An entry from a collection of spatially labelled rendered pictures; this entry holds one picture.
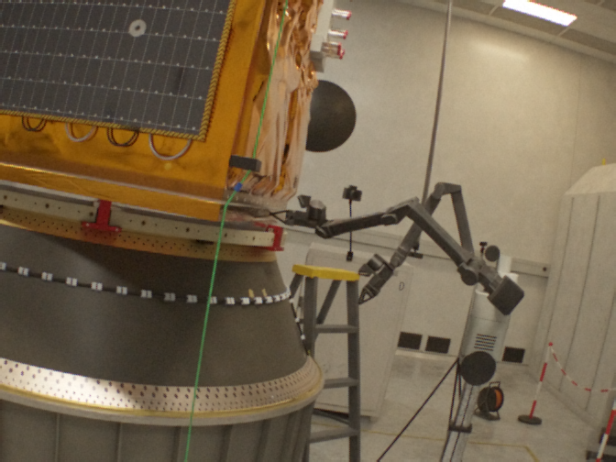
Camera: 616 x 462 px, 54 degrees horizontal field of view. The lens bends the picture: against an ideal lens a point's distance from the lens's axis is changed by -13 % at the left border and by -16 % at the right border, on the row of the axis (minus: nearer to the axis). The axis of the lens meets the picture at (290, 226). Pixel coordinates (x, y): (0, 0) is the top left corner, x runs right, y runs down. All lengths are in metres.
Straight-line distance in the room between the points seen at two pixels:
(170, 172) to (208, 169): 0.10
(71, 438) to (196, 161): 0.88
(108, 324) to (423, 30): 8.93
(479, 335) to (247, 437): 1.09
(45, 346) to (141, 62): 0.84
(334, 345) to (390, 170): 4.45
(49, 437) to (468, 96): 9.10
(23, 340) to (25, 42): 0.87
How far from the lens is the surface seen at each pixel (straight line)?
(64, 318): 1.99
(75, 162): 1.88
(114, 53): 1.84
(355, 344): 3.98
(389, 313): 6.04
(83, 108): 1.84
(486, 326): 2.81
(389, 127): 10.07
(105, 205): 2.03
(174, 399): 2.01
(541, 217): 10.50
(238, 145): 1.79
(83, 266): 2.04
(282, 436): 2.47
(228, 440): 2.15
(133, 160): 1.81
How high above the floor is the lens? 1.81
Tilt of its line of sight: 2 degrees down
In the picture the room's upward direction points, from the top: 11 degrees clockwise
